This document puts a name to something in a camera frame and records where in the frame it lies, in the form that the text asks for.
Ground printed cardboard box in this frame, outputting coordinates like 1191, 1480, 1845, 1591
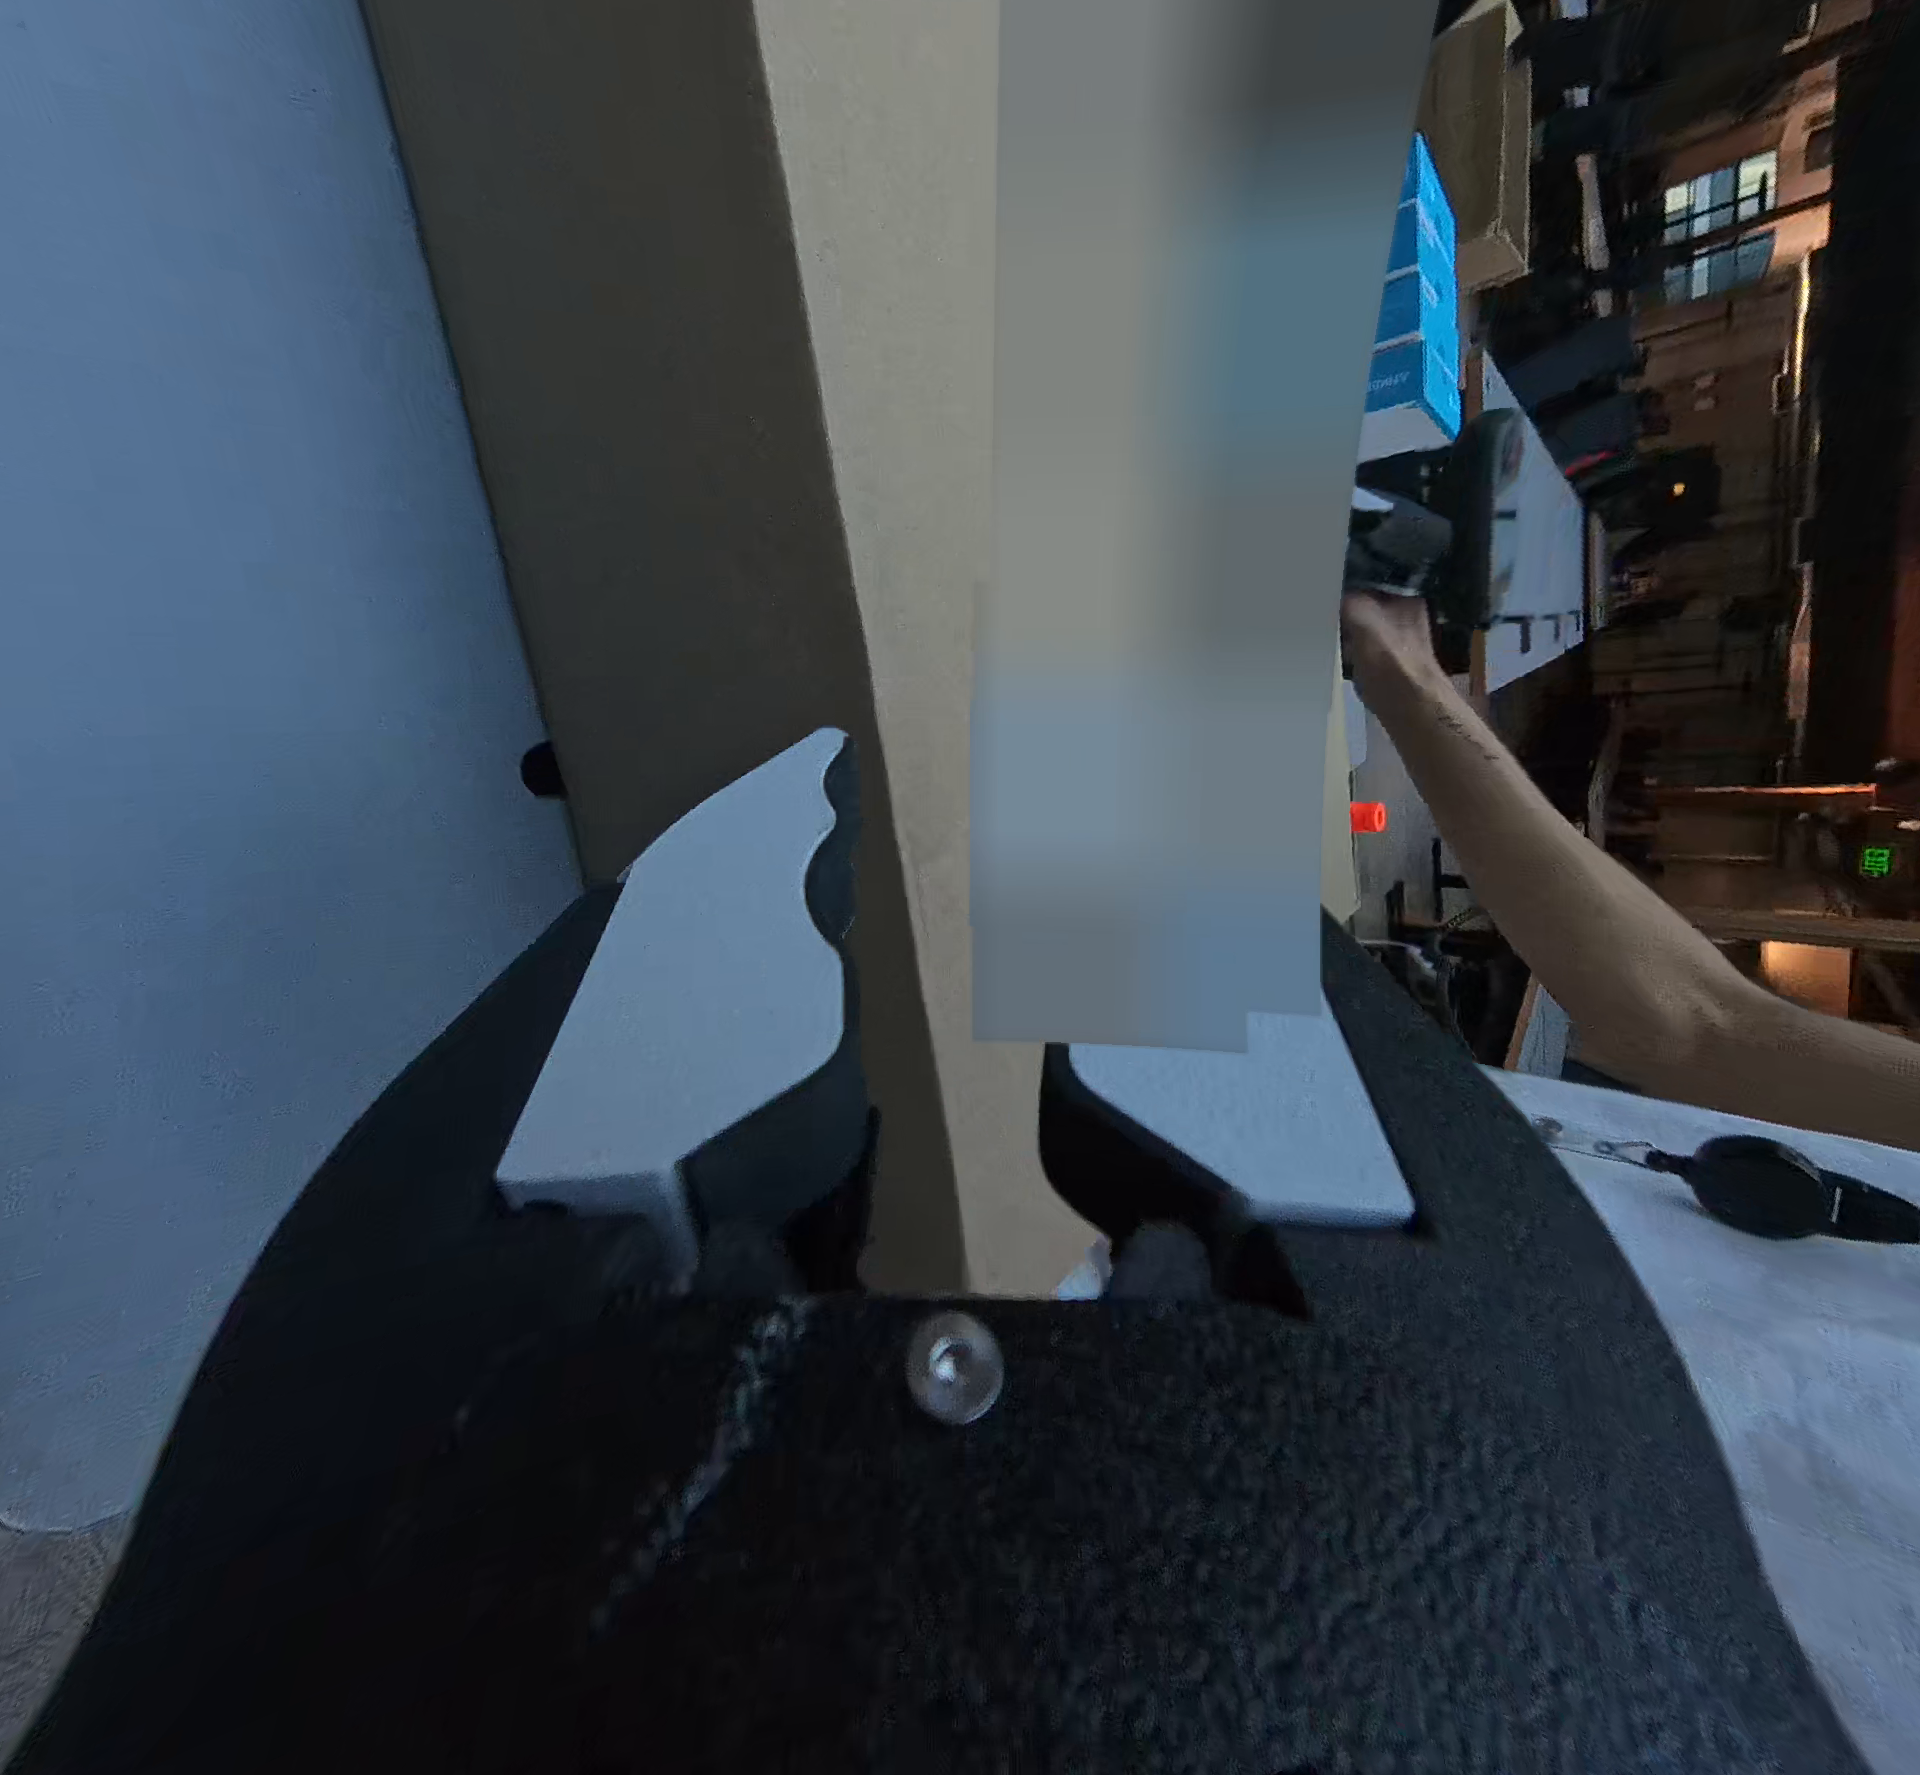
331, 0, 1352, 1300

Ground person's right forearm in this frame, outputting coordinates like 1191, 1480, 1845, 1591
1338, 590, 1920, 1148

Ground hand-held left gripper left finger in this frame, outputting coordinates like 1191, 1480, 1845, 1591
494, 728, 879, 1282

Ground blue and white box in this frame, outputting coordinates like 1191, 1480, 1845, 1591
1386, 132, 1462, 292
1362, 276, 1463, 450

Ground black-framed window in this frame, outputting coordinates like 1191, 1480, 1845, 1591
1656, 152, 1784, 304

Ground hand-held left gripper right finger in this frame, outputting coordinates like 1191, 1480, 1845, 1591
1038, 1010, 1419, 1238

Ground black badge reel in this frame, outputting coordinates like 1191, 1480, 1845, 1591
1535, 1122, 1920, 1244

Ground grey desk with orange edge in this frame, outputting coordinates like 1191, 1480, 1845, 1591
1474, 350, 1591, 694

